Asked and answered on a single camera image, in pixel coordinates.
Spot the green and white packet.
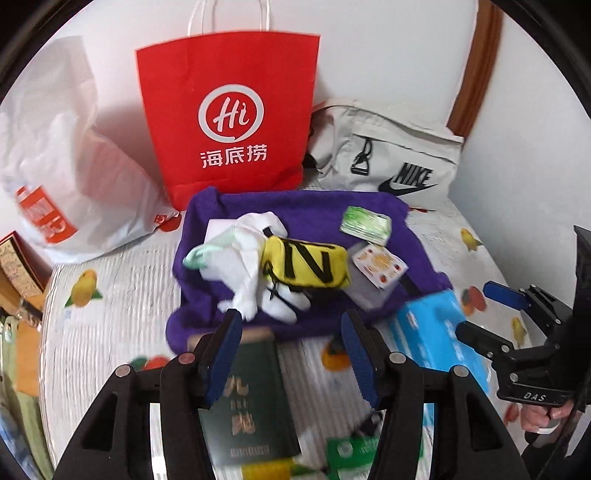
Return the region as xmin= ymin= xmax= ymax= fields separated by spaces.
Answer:
xmin=325 ymin=436 xmax=423 ymax=480

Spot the beige fabric bag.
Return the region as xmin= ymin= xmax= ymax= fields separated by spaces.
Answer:
xmin=305 ymin=98 xmax=465 ymax=212

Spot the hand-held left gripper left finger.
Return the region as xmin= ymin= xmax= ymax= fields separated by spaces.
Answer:
xmin=53 ymin=310 xmax=244 ymax=480

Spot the purple towel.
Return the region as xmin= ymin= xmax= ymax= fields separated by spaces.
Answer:
xmin=165 ymin=186 xmax=453 ymax=356

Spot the grey translucent packet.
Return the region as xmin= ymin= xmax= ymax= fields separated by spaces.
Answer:
xmin=348 ymin=272 xmax=407 ymax=311

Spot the dark green booklet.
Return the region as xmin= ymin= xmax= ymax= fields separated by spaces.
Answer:
xmin=198 ymin=342 xmax=303 ymax=467

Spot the yellow pouch with black stripes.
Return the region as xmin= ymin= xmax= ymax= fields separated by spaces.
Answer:
xmin=259 ymin=234 xmax=352 ymax=291

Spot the blue tissue packet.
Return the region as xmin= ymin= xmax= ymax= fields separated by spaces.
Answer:
xmin=387 ymin=291 xmax=490 ymax=430

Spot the yellow packet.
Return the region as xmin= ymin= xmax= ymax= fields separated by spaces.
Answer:
xmin=242 ymin=457 xmax=333 ymax=480

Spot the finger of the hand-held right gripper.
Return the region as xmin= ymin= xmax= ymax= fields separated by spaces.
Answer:
xmin=455 ymin=320 xmax=519 ymax=366
xmin=482 ymin=281 xmax=539 ymax=312

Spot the fruit print tablecloth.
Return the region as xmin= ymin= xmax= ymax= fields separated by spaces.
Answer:
xmin=34 ymin=175 xmax=541 ymax=480

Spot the red paper bag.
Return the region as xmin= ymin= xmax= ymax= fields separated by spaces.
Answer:
xmin=135 ymin=0 xmax=321 ymax=210

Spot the green tissue packet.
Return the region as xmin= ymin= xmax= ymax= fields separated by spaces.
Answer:
xmin=340 ymin=205 xmax=393 ymax=245

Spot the small black item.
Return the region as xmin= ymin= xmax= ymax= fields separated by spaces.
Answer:
xmin=358 ymin=411 xmax=386 ymax=437

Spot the orange print tissue packet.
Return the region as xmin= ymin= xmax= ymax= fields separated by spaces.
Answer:
xmin=352 ymin=244 xmax=409 ymax=291

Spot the patterned brown box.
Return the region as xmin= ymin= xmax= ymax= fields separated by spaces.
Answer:
xmin=0 ymin=233 xmax=52 ymax=301

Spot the brown wooden door frame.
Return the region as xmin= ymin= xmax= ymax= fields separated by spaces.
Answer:
xmin=447 ymin=0 xmax=504 ymax=139

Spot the white plastic bag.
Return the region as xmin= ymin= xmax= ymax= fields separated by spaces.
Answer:
xmin=0 ymin=36 xmax=183 ymax=265

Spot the mint green cloth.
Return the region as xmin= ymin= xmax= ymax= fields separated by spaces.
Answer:
xmin=182 ymin=231 xmax=236 ymax=271

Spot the person's right hand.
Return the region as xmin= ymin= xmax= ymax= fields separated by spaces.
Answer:
xmin=521 ymin=400 xmax=579 ymax=446

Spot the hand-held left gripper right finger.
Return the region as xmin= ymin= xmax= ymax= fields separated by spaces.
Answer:
xmin=341 ymin=308 xmax=522 ymax=480

